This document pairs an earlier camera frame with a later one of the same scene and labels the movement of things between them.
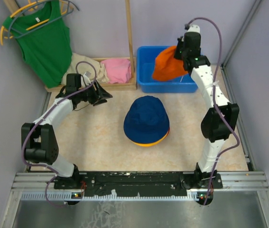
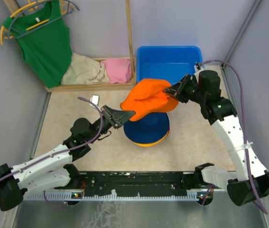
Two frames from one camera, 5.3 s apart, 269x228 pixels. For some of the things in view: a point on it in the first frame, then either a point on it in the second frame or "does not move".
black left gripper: x=99 y=95 to x=118 y=117
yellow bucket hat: x=152 y=144 does not move
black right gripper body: x=180 y=53 to x=195 y=94
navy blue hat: x=146 y=120 does not move
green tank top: x=43 y=36 does not move
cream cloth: x=80 y=64 does not move
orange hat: x=166 y=67 to x=148 y=96
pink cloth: x=118 y=71 does not move
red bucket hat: x=168 y=132 does not move
